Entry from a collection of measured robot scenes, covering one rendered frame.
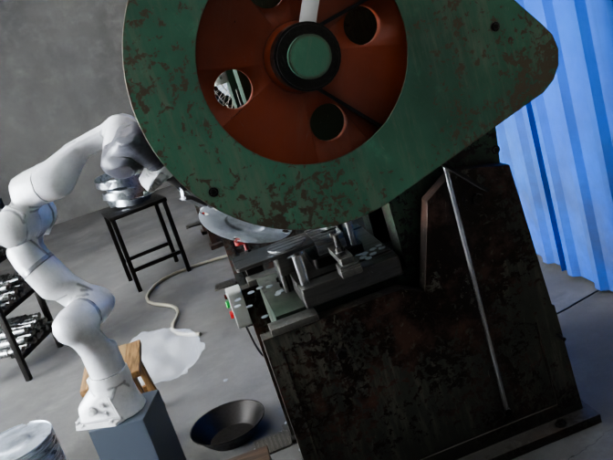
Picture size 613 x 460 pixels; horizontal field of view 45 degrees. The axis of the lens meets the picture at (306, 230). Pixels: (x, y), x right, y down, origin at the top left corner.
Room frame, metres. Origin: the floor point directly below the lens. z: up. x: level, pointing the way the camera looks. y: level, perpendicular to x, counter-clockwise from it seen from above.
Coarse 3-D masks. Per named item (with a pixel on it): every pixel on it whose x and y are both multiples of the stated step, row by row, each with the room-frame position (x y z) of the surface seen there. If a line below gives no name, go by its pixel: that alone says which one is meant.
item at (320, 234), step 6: (324, 228) 2.26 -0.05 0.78; (330, 228) 2.24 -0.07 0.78; (336, 228) 2.22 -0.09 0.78; (312, 234) 2.24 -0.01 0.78; (318, 234) 2.22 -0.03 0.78; (324, 234) 2.21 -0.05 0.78; (342, 234) 2.16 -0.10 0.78; (318, 240) 2.16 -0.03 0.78; (324, 240) 2.15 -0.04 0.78; (330, 240) 2.16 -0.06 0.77; (342, 240) 2.16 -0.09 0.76; (312, 246) 2.24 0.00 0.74; (318, 246) 2.15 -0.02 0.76; (324, 246) 2.15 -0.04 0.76; (318, 252) 2.15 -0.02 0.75; (324, 252) 2.15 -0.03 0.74
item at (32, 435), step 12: (36, 420) 2.65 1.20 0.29; (12, 432) 2.62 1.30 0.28; (24, 432) 2.59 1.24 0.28; (36, 432) 2.56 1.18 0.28; (48, 432) 2.53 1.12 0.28; (0, 444) 2.53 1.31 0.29; (12, 444) 2.50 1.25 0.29; (24, 444) 2.48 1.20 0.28; (36, 444) 2.45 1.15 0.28; (0, 456) 2.45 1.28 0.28; (12, 456) 2.42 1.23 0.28
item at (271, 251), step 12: (288, 240) 2.24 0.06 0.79; (300, 240) 2.20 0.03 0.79; (312, 240) 2.18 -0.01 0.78; (252, 252) 2.25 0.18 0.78; (264, 252) 2.21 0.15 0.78; (276, 252) 2.16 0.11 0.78; (288, 252) 2.14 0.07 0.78; (240, 264) 2.17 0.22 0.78; (252, 264) 2.13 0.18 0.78; (276, 264) 2.16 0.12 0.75; (288, 264) 2.16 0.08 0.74; (288, 276) 2.16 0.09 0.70; (288, 288) 2.16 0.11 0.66
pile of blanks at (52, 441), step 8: (48, 440) 2.48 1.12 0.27; (56, 440) 2.55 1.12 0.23; (40, 448) 2.44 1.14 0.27; (48, 448) 2.46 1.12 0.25; (56, 448) 2.50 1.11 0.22; (24, 456) 2.41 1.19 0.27; (32, 456) 2.42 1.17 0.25; (40, 456) 2.43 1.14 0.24; (48, 456) 2.45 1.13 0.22; (56, 456) 2.48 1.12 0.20; (64, 456) 2.54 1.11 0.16
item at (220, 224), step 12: (204, 216) 2.23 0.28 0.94; (216, 216) 2.22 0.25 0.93; (228, 216) 2.22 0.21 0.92; (216, 228) 2.28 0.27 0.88; (228, 228) 2.27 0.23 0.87; (240, 228) 2.27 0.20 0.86; (252, 228) 2.26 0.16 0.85; (264, 228) 2.24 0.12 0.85; (240, 240) 2.32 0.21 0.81; (252, 240) 2.31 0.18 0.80; (264, 240) 2.30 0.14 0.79; (276, 240) 2.29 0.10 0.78
